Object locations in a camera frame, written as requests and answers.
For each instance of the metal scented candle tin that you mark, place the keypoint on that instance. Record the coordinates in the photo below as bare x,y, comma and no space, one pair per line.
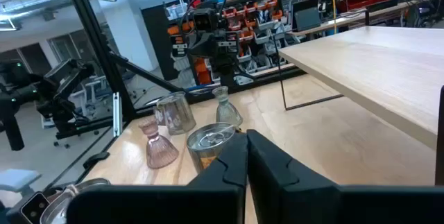
55,206
177,114
204,139

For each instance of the black table-level camera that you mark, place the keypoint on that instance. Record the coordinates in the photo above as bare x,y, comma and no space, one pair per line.
33,210

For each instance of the blue chair seat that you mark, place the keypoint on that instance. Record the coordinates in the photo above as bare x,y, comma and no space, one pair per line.
17,179

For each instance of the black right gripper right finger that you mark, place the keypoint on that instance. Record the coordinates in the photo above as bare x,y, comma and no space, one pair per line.
312,203

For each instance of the black aluminium rig frame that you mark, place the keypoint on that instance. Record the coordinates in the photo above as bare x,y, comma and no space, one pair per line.
91,30

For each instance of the dark laptop screen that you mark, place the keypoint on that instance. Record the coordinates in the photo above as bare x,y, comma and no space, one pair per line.
307,17

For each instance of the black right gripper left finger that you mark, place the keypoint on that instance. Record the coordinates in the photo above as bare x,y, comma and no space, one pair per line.
222,196

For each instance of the wooden riser shelf black legs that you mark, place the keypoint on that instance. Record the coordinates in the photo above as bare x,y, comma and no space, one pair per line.
374,75

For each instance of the wooden workbench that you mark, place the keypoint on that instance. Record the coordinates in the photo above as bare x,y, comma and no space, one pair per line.
381,12

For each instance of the silver aluminium bracket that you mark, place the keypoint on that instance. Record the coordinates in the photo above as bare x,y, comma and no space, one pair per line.
117,113

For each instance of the pink glass candlestick holder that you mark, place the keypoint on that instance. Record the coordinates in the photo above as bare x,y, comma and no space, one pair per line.
159,151

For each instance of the black equipment on stand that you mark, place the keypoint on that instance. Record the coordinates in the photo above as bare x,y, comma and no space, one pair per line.
62,85

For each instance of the black rack with parts bins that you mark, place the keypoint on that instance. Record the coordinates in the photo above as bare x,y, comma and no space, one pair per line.
256,30

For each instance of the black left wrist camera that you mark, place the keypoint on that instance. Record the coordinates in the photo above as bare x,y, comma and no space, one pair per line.
203,21

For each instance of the green glass candlestick holder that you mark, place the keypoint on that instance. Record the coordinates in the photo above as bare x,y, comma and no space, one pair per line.
227,111

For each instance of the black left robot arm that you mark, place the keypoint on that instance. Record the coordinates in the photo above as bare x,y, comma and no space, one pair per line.
227,73

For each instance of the black mount bracket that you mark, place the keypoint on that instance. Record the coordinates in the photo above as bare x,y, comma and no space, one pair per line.
95,159

